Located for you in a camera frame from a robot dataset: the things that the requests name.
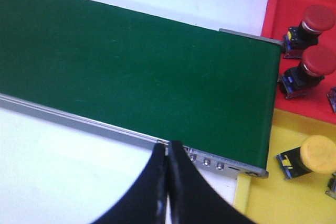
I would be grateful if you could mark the yellow plastic tray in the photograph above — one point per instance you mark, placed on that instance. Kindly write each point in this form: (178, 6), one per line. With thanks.
(277, 200)

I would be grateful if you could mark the green conveyor belt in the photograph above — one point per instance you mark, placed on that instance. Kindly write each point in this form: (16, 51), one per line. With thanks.
(212, 90)

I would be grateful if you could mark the yellow mushroom push button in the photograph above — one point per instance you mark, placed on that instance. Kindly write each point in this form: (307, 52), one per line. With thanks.
(331, 191)
(316, 154)

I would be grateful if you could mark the aluminium conveyor frame rail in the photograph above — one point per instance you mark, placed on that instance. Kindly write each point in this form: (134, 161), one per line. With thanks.
(80, 123)

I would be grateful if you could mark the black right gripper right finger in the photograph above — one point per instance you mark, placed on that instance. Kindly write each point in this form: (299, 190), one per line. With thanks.
(192, 199)

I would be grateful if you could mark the steel conveyor end bracket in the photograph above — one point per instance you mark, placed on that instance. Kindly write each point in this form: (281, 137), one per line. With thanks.
(221, 165)

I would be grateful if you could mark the red mushroom push button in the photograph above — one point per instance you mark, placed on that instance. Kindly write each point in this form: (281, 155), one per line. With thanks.
(331, 95)
(316, 63)
(316, 19)

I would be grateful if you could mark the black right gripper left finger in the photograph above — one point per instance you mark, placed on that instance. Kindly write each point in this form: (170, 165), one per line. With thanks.
(146, 200)

